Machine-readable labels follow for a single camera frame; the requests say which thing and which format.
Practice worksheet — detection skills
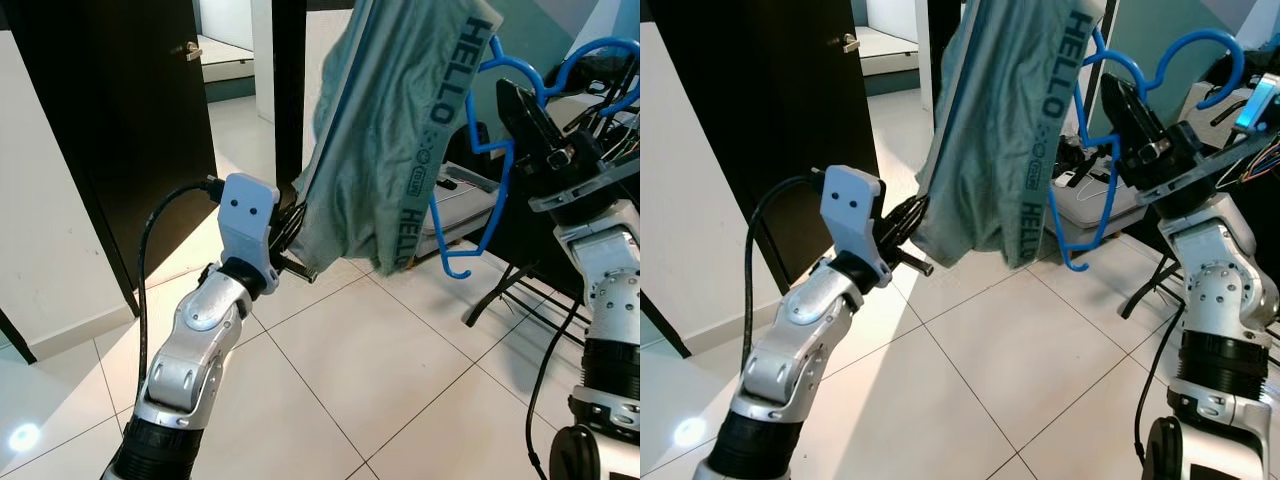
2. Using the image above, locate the grey green printed garment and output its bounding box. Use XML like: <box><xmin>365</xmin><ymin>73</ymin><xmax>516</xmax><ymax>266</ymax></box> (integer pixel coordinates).
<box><xmin>295</xmin><ymin>0</ymin><xmax>507</xmax><ymax>278</ymax></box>
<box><xmin>913</xmin><ymin>0</ymin><xmax>1109</xmax><ymax>271</ymax></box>

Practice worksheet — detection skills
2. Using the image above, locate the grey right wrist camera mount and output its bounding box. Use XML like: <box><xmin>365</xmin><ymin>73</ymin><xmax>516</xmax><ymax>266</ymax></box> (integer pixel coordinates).
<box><xmin>527</xmin><ymin>150</ymin><xmax>641</xmax><ymax>216</ymax></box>
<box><xmin>1138</xmin><ymin>83</ymin><xmax>1280</xmax><ymax>208</ymax></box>

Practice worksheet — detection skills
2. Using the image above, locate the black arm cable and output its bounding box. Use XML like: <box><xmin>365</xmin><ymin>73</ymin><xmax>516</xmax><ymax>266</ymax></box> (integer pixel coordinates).
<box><xmin>137</xmin><ymin>176</ymin><xmax>229</xmax><ymax>376</ymax></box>
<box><xmin>742</xmin><ymin>172</ymin><xmax>831</xmax><ymax>371</ymax></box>
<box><xmin>1133</xmin><ymin>305</ymin><xmax>1186</xmax><ymax>466</ymax></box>
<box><xmin>524</xmin><ymin>298</ymin><xmax>591</xmax><ymax>476</ymax></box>

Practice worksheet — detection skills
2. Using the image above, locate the blue plastic hanger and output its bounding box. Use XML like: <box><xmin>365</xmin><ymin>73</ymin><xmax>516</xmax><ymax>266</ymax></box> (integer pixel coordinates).
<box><xmin>428</xmin><ymin>37</ymin><xmax>641</xmax><ymax>283</ymax></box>
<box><xmin>1045</xmin><ymin>28</ymin><xmax>1249</xmax><ymax>273</ymax></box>

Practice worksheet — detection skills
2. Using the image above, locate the black door with handle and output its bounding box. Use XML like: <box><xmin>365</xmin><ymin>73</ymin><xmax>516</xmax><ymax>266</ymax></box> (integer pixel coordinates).
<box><xmin>5</xmin><ymin>0</ymin><xmax>221</xmax><ymax>319</ymax></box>
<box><xmin>690</xmin><ymin>0</ymin><xmax>883</xmax><ymax>339</ymax></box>

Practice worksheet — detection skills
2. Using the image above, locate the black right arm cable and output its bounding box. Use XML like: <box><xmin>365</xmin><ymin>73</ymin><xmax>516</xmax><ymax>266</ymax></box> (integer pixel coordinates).
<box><xmin>1133</xmin><ymin>305</ymin><xmax>1186</xmax><ymax>466</ymax></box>
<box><xmin>524</xmin><ymin>298</ymin><xmax>591</xmax><ymax>476</ymax></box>

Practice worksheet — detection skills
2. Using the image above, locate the grey flat case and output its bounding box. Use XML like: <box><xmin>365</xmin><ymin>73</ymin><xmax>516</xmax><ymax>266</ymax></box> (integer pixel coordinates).
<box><xmin>432</xmin><ymin>175</ymin><xmax>513</xmax><ymax>244</ymax></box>
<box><xmin>1055</xmin><ymin>165</ymin><xmax>1141</xmax><ymax>239</ymax></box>

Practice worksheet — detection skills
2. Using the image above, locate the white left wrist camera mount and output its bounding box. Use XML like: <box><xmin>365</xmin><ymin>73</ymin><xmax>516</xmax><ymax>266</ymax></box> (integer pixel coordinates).
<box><xmin>214</xmin><ymin>172</ymin><xmax>284</xmax><ymax>293</ymax></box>
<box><xmin>818</xmin><ymin>165</ymin><xmax>888</xmax><ymax>286</ymax></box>

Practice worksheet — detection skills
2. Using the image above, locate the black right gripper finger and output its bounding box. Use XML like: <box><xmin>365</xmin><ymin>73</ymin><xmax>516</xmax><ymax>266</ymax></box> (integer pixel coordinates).
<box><xmin>497</xmin><ymin>79</ymin><xmax>549</xmax><ymax>166</ymax></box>
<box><xmin>1100</xmin><ymin>74</ymin><xmax>1153</xmax><ymax>161</ymax></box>
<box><xmin>508</xmin><ymin>79</ymin><xmax>569</xmax><ymax>161</ymax></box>
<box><xmin>1112</xmin><ymin>74</ymin><xmax>1173</xmax><ymax>156</ymax></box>

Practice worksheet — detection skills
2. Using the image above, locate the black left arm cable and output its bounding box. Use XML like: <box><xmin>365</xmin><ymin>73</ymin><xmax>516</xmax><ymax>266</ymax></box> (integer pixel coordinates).
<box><xmin>137</xmin><ymin>176</ymin><xmax>229</xmax><ymax>376</ymax></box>
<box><xmin>742</xmin><ymin>172</ymin><xmax>831</xmax><ymax>371</ymax></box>

